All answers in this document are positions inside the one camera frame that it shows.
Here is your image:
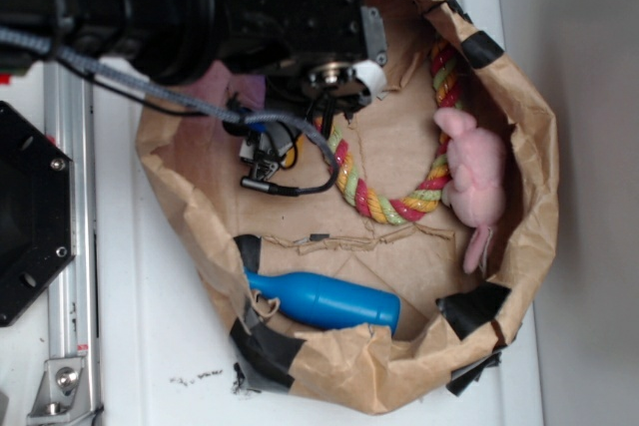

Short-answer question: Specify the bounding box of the yellow rubber duck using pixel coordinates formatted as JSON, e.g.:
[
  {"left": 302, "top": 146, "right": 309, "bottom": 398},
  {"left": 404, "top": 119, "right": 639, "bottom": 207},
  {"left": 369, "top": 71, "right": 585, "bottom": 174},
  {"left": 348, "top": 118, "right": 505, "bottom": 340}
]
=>
[{"left": 281, "top": 141, "right": 300, "bottom": 170}]

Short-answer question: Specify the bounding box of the aluminium extrusion rail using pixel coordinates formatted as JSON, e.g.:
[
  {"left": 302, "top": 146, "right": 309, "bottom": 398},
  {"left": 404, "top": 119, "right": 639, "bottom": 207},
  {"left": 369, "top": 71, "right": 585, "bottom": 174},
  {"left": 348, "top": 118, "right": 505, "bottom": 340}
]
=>
[{"left": 26, "top": 60, "right": 104, "bottom": 426}]

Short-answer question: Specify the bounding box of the pink plush toy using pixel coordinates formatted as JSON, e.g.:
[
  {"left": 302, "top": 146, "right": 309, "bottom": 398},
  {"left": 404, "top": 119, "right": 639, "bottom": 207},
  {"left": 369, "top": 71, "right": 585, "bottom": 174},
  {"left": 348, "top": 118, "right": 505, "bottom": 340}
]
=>
[{"left": 433, "top": 108, "right": 506, "bottom": 274}]

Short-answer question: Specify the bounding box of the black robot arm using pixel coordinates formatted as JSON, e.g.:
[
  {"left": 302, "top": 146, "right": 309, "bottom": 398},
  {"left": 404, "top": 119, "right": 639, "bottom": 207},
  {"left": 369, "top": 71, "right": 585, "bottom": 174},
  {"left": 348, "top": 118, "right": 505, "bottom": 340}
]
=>
[{"left": 1, "top": 0, "right": 387, "bottom": 113}]

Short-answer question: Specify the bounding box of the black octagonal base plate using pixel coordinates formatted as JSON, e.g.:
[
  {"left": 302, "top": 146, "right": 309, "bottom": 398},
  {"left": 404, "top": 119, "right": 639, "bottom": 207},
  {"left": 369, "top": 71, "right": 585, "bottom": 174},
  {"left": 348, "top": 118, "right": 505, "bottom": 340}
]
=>
[{"left": 1, "top": 102, "right": 74, "bottom": 327}]

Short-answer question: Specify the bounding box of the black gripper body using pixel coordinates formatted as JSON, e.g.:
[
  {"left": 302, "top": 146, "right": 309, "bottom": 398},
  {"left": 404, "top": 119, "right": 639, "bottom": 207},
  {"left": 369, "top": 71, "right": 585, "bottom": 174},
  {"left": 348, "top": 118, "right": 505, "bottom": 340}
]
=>
[{"left": 219, "top": 0, "right": 387, "bottom": 116}]

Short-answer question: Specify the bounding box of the grey braided cable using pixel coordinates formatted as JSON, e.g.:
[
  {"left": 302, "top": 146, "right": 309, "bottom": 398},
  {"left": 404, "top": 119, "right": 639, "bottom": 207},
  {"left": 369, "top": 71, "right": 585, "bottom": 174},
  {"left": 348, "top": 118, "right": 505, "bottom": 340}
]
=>
[{"left": 0, "top": 26, "right": 341, "bottom": 197}]

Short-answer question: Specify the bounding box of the brown paper bag bin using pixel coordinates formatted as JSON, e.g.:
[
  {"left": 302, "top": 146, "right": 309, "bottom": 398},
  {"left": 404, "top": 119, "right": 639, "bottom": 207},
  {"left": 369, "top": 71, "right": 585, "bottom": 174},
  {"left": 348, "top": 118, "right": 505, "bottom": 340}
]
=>
[{"left": 136, "top": 0, "right": 559, "bottom": 414}]

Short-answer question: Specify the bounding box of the white tray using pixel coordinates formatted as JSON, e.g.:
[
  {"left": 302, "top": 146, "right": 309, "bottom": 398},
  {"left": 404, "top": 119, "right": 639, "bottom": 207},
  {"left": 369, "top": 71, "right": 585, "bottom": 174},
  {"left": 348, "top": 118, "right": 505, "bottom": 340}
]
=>
[{"left": 89, "top": 0, "right": 545, "bottom": 426}]

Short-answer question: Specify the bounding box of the multicolour twisted rope toy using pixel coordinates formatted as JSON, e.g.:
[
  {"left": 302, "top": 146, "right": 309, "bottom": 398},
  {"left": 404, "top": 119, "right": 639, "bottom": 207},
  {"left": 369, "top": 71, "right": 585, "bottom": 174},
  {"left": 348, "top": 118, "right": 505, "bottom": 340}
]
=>
[{"left": 328, "top": 37, "right": 464, "bottom": 225}]

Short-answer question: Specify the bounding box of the blue plastic bottle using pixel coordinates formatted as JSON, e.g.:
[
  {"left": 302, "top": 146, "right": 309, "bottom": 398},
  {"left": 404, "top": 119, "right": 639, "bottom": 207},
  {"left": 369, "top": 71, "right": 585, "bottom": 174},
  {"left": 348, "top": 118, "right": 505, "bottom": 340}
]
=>
[{"left": 246, "top": 270, "right": 400, "bottom": 332}]

